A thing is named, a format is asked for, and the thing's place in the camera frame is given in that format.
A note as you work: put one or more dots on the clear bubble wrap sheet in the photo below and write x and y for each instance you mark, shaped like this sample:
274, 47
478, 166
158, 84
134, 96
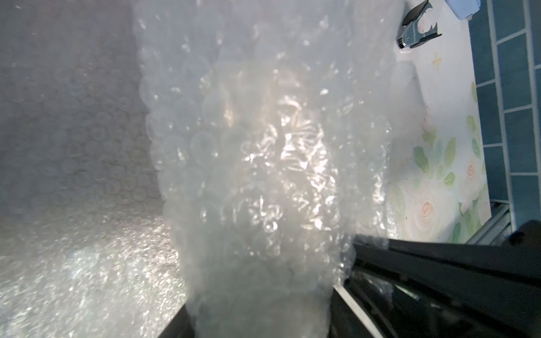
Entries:
84, 249

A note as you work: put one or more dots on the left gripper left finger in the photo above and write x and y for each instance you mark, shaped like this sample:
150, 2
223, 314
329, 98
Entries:
179, 327

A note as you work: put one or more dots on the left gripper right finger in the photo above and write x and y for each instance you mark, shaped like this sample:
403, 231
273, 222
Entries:
414, 289

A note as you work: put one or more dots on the small blue white object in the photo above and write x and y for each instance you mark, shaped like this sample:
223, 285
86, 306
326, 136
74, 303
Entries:
464, 9

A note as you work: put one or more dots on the bubble vase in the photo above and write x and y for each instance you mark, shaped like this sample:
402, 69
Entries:
270, 125

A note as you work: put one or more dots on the small black metal clip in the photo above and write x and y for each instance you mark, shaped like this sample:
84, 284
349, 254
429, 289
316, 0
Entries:
418, 27

